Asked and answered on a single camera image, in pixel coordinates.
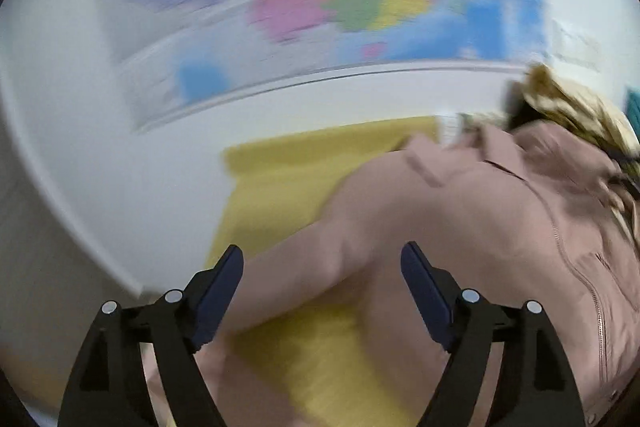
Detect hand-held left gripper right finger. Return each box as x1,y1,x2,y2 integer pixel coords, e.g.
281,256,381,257
400,241,587,427

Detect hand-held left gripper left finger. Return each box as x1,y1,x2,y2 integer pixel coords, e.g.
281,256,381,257
57,244,245,427

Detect pink zip jacket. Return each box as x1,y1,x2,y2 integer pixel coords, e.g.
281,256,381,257
142,122,640,427

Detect yellow bed sheet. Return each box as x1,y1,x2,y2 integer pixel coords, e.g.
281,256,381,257
205,116,443,427

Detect white patterned cloth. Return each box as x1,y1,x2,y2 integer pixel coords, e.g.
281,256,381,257
437,112,482,146

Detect cream cloth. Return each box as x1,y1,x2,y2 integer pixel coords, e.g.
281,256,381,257
515,63,640,253

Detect teal item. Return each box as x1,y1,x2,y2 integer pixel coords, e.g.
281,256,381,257
625,88,640,132

